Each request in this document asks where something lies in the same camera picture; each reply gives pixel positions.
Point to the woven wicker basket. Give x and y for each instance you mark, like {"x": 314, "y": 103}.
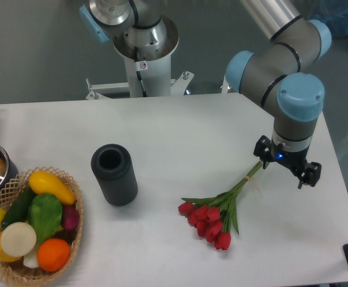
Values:
{"x": 15, "y": 273}

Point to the green lettuce leaf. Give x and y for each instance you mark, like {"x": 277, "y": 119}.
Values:
{"x": 45, "y": 215}

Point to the dark grey ribbed vase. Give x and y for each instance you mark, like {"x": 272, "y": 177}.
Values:
{"x": 113, "y": 168}

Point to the orange fruit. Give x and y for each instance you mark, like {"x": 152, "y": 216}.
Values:
{"x": 53, "y": 254}

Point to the red tulip bouquet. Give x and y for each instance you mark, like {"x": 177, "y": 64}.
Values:
{"x": 215, "y": 217}

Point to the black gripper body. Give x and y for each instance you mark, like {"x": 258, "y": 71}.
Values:
{"x": 294, "y": 161}

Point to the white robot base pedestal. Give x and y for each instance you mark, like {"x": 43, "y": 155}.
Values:
{"x": 147, "y": 55}

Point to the white round onion slice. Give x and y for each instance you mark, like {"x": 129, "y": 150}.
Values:
{"x": 18, "y": 239}

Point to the purple red onion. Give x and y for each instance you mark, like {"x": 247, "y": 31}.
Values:
{"x": 70, "y": 218}

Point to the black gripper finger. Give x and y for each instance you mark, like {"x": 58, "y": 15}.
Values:
{"x": 262, "y": 150}
{"x": 310, "y": 174}

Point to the dark green cucumber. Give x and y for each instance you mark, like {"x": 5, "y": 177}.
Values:
{"x": 18, "y": 211}

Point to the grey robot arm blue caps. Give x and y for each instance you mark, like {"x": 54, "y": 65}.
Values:
{"x": 274, "y": 81}

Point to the yellow squash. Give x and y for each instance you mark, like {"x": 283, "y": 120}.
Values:
{"x": 42, "y": 182}

